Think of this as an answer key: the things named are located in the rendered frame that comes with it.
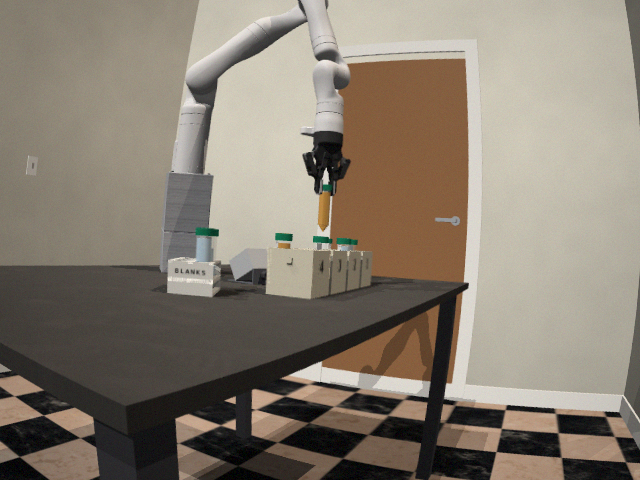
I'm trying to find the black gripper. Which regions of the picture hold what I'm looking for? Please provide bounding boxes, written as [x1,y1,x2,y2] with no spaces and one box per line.
[302,131,351,196]

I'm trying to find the cream square bucket adapter with holes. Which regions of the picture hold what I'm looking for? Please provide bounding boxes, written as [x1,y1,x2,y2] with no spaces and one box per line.
[327,250,348,295]
[345,251,361,291]
[359,251,373,288]

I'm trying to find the cream tube adapter with holes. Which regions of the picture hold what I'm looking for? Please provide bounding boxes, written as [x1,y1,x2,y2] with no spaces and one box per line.
[266,247,331,299]

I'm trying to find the white tube rack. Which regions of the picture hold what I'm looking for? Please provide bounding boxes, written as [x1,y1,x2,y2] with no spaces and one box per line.
[167,257,221,297]

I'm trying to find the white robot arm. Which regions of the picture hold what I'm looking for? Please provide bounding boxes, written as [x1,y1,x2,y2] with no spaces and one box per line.
[171,0,351,174]

